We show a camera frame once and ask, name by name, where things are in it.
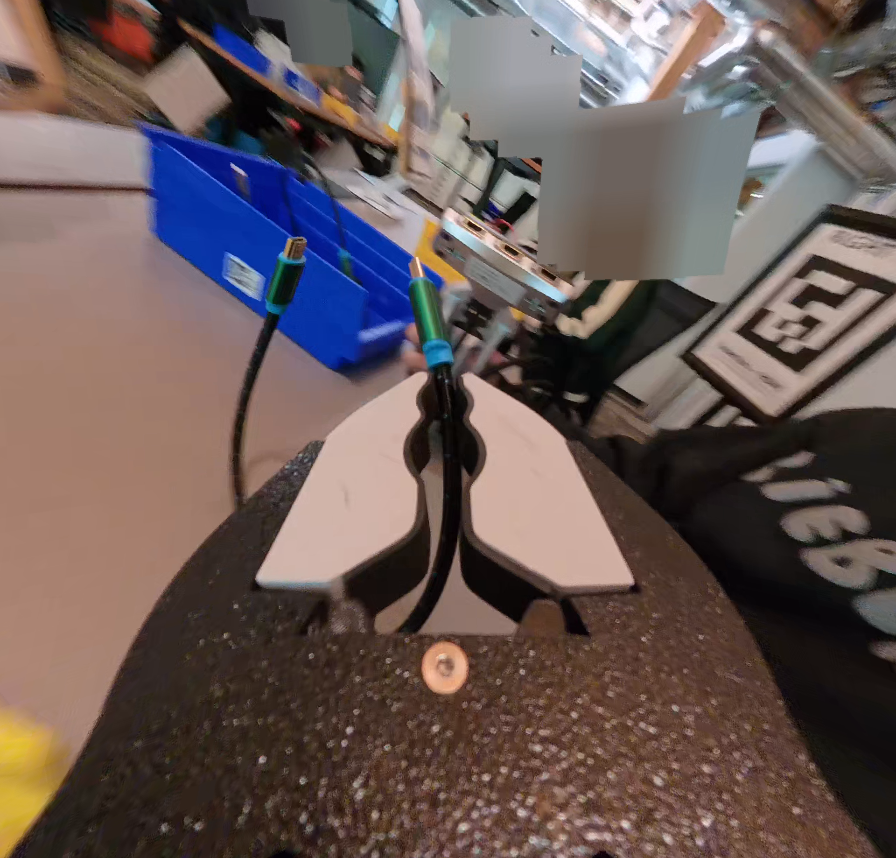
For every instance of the orange object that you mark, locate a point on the orange object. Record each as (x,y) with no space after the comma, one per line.
(126,35)

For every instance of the grey desk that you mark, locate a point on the grey desk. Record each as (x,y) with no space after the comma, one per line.
(63,147)
(105,382)

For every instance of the person's right hand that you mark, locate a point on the person's right hand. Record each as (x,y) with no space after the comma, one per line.
(414,350)

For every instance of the grey card panel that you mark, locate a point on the grey card panel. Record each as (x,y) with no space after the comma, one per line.
(185,88)

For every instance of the white paper sheet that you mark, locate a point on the white paper sheet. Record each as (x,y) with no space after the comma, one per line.
(378,196)

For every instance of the wooden table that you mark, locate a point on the wooden table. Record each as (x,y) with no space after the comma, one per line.
(294,88)

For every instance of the black framed marker sign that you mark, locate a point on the black framed marker sign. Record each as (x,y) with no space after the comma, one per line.
(805,312)

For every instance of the black television screen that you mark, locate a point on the black television screen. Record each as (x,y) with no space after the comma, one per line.
(374,46)

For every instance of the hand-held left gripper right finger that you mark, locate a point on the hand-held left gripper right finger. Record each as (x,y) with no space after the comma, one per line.
(546,508)

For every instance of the large blue plastic bin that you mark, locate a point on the large blue plastic bin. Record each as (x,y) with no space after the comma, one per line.
(210,228)

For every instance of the person's black hoodie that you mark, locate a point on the person's black hoodie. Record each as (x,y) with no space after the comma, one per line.
(770,522)

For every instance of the tilted poster board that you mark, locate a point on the tilted poster board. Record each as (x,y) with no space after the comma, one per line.
(413,67)

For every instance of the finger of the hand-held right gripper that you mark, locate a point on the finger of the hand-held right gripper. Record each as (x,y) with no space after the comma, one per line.
(456,305)
(500,336)

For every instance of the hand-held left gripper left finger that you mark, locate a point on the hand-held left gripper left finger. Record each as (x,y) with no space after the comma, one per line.
(350,501)

